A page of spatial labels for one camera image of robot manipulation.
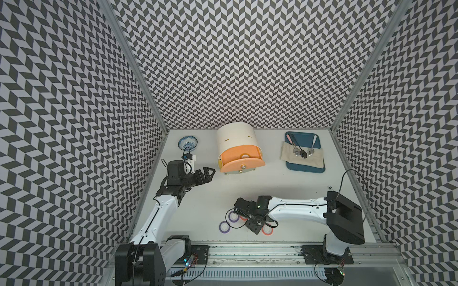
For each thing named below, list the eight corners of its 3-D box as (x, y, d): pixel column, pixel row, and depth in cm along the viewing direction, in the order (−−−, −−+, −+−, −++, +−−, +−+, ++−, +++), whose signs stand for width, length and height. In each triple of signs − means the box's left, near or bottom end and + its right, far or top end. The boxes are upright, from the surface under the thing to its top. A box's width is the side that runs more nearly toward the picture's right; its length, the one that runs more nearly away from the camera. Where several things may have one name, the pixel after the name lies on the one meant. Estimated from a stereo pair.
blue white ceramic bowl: (179, 151, 109) (177, 146, 105) (182, 139, 115) (180, 134, 111) (196, 151, 109) (195, 146, 105) (198, 139, 115) (197, 134, 111)
